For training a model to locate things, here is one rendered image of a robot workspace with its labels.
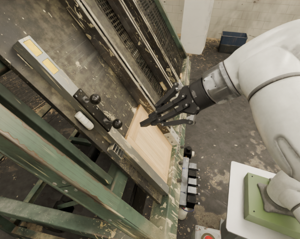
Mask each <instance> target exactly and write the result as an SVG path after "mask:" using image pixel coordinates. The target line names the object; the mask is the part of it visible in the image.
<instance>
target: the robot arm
mask: <svg viewBox="0 0 300 239"><path fill-rule="evenodd" d="M178 92H179V94H178V96H177V98H175V99H173V100H172V101H171V102H169V103H168V104H166V103H167V102H168V101H169V100H170V99H172V98H173V97H174V96H175V95H176V94H177V93H178ZM243 94H244V96H245V97H246V99H247V100H248V102H249V105H250V108H251V111H252V116H253V120H254V122H255V125H256V127H257V130H258V132H259V134H260V137H261V139H262V141H263V143H264V145H265V147H266V149H267V150H268V152H269V154H270V155H271V157H272V158H273V160H274V161H275V163H276V164H277V165H278V166H279V168H280V169H281V171H280V172H278V173H277V174H276V175H275V176H274V177H273V178H269V184H268V185H267V184H262V183H258V184H257V186H258V188H259V190H260V194H261V197H262V201H263V209H264V210H265V211H266V212H274V213H278V214H283V215H288V216H292V217H294V218H296V219H297V221H298V222H299V223H300V19H297V20H294V21H290V22H288V23H285V24H282V25H280V26H277V27H275V28H273V29H271V30H269V31H267V32H265V33H263V34H261V35H259V36H257V37H255V38H254V39H252V40H250V41H249V42H247V43H246V44H244V45H242V46H241V47H240V48H238V49H237V50H235V51H234V52H233V53H232V54H231V55H230V56H229V57H228V58H227V59H225V60H224V61H223V62H220V63H219V64H217V65H216V66H214V67H212V68H211V69H209V70H207V71H206V72H204V73H203V77H201V78H199V79H198V80H196V81H194V82H193V83H191V84H190V85H185V86H183V85H182V84H180V83H178V82H175V83H174V84H173V86H172V88H171V89H170V90H169V91H168V92H167V93H166V94H165V95H164V96H163V97H162V98H161V99H160V100H159V101H158V102H157V103H156V104H155V107H156V110H155V111H154V112H153V113H151V114H149V115H148V118H147V119H145V120H143V121H142V122H140V126H141V127H147V126H149V125H151V126H156V125H158V124H161V126H162V127H169V126H175V125H181V124H189V125H195V124H196V121H195V117H196V115H197V114H198V113H199V112H200V111H201V110H203V109H206V108H208V107H210V106H212V105H214V104H216V103H217V104H223V103H225V102H227V101H230V100H232V99H234V98H237V97H239V96H241V95H243ZM176 106H178V107H177V108H175V110H173V111H171V112H169V113H167V114H165V115H163V116H161V114H163V113H165V112H167V111H168V110H170V109H172V108H174V107H176ZM181 113H186V114H191V115H190V116H188V117H187V118H186V119H179V120H174V121H168V122H166V121H167V120H169V119H171V118H173V117H175V116H177V115H179V114H181Z"/></svg>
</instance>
